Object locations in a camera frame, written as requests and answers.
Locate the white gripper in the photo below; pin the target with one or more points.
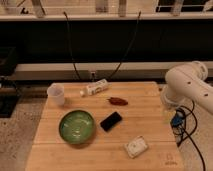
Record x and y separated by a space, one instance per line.
171 101

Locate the wall power outlet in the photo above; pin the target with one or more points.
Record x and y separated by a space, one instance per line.
92 75

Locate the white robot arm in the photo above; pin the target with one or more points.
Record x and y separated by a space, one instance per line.
186 81

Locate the white sponge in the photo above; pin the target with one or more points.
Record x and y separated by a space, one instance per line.
136 146

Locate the black equipment on left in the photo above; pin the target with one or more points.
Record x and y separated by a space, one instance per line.
9 91

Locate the red pepper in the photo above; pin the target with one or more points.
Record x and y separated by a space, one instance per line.
117 101

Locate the clear plastic measuring cup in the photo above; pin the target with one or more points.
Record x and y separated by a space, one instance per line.
56 93

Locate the green bowl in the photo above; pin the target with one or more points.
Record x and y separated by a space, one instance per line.
76 127

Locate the blue connector box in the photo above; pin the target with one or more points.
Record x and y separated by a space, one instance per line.
177 119

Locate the black sponge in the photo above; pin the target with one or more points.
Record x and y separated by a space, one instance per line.
110 121

